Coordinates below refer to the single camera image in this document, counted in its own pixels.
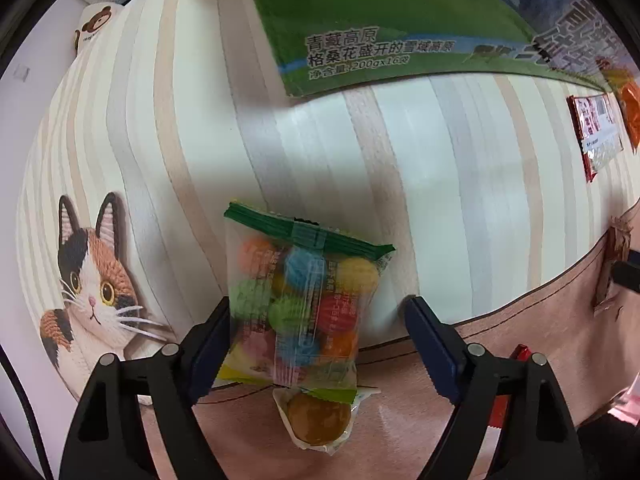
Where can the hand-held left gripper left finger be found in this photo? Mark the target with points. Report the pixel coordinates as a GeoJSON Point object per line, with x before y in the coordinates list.
{"type": "Point", "coordinates": [212, 340]}

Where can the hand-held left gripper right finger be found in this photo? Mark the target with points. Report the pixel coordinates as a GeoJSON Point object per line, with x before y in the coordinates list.
{"type": "Point", "coordinates": [430, 340]}

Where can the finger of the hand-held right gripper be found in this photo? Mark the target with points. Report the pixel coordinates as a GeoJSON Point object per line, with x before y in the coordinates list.
{"type": "Point", "coordinates": [627, 275]}

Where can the brown cookie packet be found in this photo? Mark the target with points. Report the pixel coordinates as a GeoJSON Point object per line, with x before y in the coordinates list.
{"type": "Point", "coordinates": [617, 240]}

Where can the colourful candy balls bag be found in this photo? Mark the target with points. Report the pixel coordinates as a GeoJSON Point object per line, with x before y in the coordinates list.
{"type": "Point", "coordinates": [300, 270]}

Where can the cardboard box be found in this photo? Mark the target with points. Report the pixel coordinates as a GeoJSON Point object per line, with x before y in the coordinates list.
{"type": "Point", "coordinates": [375, 10]}

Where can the small red triangular packet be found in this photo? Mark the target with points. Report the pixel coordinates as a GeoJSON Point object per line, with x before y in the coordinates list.
{"type": "Point", "coordinates": [500, 410]}

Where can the brown egg packet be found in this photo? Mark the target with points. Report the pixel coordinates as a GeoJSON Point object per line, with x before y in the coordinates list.
{"type": "Point", "coordinates": [317, 417]}

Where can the long red white packet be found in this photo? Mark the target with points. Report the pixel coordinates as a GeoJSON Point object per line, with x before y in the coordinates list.
{"type": "Point", "coordinates": [597, 130]}

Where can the cat print striped blanket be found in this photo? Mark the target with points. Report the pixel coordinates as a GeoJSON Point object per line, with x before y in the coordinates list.
{"type": "Point", "coordinates": [450, 185]}

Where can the crinkled orange snack packet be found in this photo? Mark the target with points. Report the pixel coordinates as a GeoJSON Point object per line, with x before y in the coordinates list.
{"type": "Point", "coordinates": [631, 110]}

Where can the person's dark clothing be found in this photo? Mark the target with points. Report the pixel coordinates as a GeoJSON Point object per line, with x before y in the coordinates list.
{"type": "Point", "coordinates": [610, 450]}

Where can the bear print white bolster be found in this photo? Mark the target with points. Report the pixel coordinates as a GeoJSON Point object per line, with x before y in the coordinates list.
{"type": "Point", "coordinates": [97, 20]}

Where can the white wall socket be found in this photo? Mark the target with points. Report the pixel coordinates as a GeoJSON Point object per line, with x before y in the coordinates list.
{"type": "Point", "coordinates": [21, 73]}

